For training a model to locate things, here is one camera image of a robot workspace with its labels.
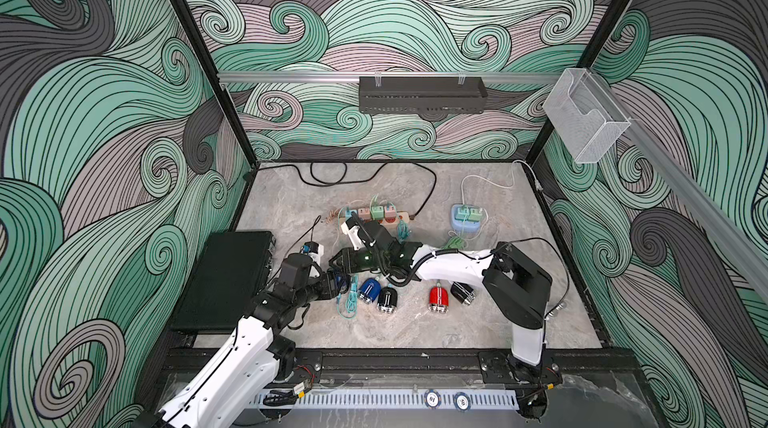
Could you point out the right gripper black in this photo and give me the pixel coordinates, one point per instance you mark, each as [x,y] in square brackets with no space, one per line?
[348,261]

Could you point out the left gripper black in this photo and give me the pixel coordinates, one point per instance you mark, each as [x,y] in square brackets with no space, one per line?
[327,287]

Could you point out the beige power strip red sockets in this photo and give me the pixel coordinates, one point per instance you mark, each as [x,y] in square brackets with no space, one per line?
[403,217]

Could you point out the pink usb charger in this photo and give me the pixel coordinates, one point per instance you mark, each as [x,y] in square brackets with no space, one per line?
[390,212]
[364,214]

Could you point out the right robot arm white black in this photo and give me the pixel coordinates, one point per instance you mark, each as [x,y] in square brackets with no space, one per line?
[519,287]

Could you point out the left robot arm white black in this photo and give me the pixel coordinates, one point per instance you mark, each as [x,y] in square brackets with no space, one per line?
[255,354]

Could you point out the black electric shaver middle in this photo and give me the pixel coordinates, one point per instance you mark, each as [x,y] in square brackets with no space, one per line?
[387,300]

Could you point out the green USB charger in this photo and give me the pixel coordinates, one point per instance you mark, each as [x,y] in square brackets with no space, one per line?
[377,212]

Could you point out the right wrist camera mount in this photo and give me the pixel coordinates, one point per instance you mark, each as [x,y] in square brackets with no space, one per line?
[353,227]

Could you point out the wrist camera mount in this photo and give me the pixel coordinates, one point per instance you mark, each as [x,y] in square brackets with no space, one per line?
[353,227]
[314,250]

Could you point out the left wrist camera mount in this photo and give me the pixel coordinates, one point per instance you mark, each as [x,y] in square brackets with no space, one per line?
[314,250]

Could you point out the perforated white cable duct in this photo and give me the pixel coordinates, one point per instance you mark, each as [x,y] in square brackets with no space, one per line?
[435,399]

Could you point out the black wall shelf tray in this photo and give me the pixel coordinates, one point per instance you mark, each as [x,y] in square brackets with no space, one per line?
[430,96]

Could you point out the clear acrylic wall holder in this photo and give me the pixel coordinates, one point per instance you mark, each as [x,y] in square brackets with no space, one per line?
[586,114]

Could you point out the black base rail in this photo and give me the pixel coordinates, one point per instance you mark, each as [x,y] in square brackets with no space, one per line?
[486,365]

